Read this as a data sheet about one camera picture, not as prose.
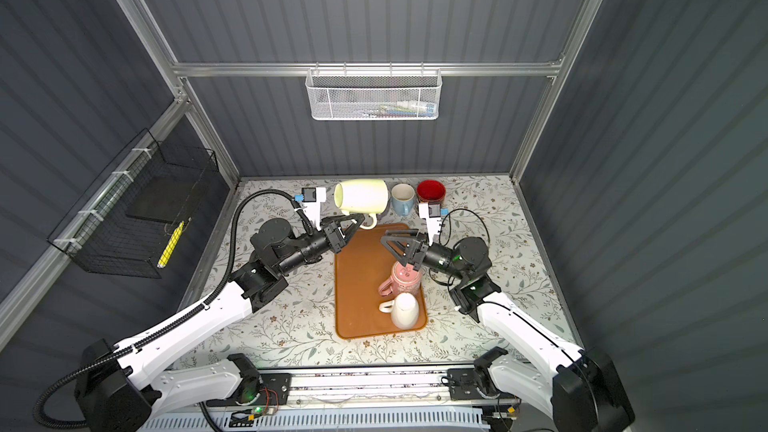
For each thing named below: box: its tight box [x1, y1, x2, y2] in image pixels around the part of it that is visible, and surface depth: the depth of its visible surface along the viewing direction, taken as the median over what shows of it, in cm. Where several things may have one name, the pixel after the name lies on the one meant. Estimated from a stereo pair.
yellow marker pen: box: [157, 220, 185, 269], surface depth 70 cm
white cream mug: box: [379, 292, 420, 330], surface depth 80 cm
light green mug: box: [334, 179, 389, 230], surface depth 66 cm
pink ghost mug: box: [378, 261, 421, 299], surface depth 83 cm
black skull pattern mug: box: [416, 179, 447, 203], surface depth 105 cm
